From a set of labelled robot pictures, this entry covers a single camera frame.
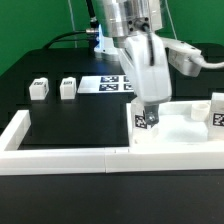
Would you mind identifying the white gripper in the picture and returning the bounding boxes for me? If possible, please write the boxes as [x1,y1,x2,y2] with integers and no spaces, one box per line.
[118,32,172,127]

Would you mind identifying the white square tabletop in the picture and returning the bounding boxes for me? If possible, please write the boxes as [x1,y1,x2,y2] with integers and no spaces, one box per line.
[127,100,224,148]

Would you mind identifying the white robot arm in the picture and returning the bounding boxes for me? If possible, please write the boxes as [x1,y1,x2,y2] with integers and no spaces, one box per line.
[97,0,172,127]

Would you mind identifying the white marker plate with tags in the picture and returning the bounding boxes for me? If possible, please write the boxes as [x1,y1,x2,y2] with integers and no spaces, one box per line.
[78,75,133,94]

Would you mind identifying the white U-shaped obstacle fence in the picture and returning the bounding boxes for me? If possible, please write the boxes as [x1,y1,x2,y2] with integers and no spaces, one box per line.
[0,110,224,175]

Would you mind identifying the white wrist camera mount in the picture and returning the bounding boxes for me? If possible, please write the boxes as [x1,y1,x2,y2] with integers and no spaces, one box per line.
[162,38,201,77]

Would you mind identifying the grey camera cable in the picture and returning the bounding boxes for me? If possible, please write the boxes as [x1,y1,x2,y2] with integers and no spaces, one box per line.
[198,56,224,70]

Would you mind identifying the black cable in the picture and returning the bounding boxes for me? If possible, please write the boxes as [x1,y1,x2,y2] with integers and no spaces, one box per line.
[44,0,101,50]

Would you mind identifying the white cable right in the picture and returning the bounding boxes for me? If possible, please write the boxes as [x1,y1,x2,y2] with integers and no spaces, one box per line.
[164,0,178,43]

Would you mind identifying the white cable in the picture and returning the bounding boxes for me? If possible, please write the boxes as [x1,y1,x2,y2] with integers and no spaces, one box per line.
[164,0,178,43]
[67,0,78,49]

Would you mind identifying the white cable left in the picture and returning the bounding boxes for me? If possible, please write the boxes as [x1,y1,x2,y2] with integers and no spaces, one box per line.
[67,0,78,49]

